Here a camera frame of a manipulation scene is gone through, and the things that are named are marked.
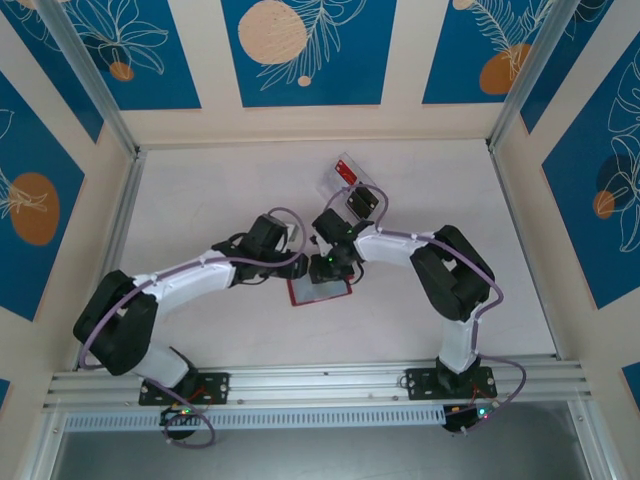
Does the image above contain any red leather card holder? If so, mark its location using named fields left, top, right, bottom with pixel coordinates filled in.
left=285, top=273, right=354, bottom=308

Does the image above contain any dark glossy card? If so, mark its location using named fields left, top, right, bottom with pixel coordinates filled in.
left=343, top=183, right=380, bottom=220

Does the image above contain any clear plastic card box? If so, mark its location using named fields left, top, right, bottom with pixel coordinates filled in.
left=316, top=151, right=392, bottom=221

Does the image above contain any red card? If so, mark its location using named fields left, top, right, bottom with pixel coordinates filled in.
left=334, top=158, right=360, bottom=185

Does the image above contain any black controller board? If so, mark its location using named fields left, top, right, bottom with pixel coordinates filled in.
left=158, top=405, right=202, bottom=428
left=442, top=403, right=495, bottom=435

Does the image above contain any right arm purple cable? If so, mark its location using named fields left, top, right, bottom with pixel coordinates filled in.
left=323, top=183, right=527, bottom=437

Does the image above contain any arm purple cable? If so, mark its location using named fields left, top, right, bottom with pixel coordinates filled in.
left=79, top=207, right=311, bottom=448
left=323, top=183, right=527, bottom=437

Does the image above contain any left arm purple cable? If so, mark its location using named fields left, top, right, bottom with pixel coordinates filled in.
left=79, top=207, right=311, bottom=448

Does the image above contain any aluminium front rail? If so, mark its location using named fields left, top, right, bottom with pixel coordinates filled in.
left=42, top=353, right=595, bottom=412

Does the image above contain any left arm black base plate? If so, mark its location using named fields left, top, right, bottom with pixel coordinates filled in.
left=138, top=372, right=232, bottom=407

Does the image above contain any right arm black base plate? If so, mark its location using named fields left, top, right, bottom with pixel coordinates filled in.
left=405, top=366, right=498, bottom=402

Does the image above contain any white slotted cable duct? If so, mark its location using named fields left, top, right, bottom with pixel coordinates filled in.
left=63, top=405, right=447, bottom=433

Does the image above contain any aluminium side rail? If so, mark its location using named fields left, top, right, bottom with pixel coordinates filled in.
left=487, top=147, right=561, bottom=361
left=73, top=149, right=147, bottom=372

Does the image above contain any aluminium corner post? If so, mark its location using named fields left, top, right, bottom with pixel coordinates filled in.
left=487, top=0, right=599, bottom=151
left=36, top=0, right=143, bottom=160

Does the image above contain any aluminium frame leg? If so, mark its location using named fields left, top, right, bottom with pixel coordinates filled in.
left=19, top=410, right=69, bottom=480
left=567, top=399, right=621, bottom=480

